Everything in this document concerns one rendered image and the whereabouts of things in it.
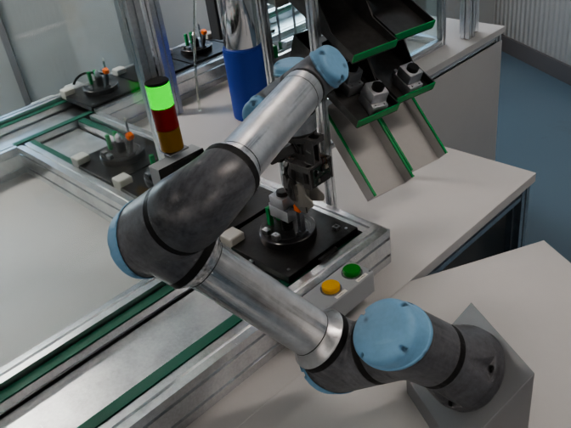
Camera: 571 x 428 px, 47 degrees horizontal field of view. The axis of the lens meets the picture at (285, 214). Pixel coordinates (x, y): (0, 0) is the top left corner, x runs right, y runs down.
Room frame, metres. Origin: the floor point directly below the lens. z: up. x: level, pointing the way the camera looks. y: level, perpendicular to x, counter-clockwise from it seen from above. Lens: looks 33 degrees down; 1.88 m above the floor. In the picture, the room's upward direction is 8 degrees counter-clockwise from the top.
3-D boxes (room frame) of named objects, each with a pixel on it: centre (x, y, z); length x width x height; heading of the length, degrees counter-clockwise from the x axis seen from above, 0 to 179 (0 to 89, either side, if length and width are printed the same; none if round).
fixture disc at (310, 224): (1.33, 0.00, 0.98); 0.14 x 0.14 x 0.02
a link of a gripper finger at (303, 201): (1.25, -0.05, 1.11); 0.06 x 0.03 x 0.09; 40
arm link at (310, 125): (1.26, -0.06, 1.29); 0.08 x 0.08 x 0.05
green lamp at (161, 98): (1.29, 0.22, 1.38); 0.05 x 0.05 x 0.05
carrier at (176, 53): (2.84, 0.28, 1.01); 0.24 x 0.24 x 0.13; 40
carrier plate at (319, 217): (1.33, 0.00, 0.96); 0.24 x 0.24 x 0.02; 40
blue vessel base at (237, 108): (2.33, 0.06, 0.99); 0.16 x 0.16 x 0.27
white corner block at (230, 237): (1.34, 0.14, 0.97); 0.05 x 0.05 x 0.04; 40
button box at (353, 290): (1.11, -0.07, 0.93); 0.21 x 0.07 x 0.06; 130
